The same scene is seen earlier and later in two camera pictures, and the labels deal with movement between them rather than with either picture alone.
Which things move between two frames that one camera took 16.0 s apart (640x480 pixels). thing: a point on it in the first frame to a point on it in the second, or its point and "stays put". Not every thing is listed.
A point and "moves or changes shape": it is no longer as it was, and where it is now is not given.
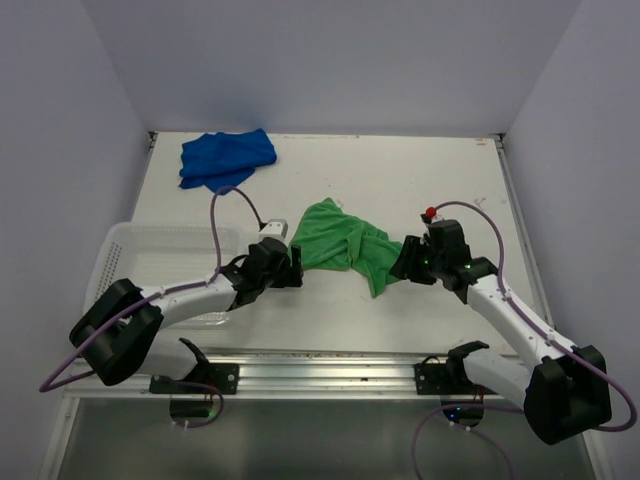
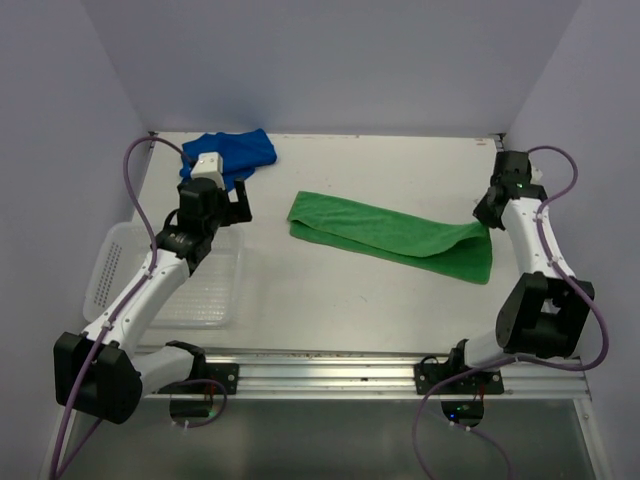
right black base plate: x=431 y=377 stays put
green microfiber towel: x=330 y=238 moves or changes shape
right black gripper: x=405 y=266 to x=489 y=220
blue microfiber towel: x=224 y=159 stays put
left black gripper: x=290 y=273 to x=238 y=211
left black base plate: x=224 y=375 stays put
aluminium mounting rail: x=284 y=375 stays put
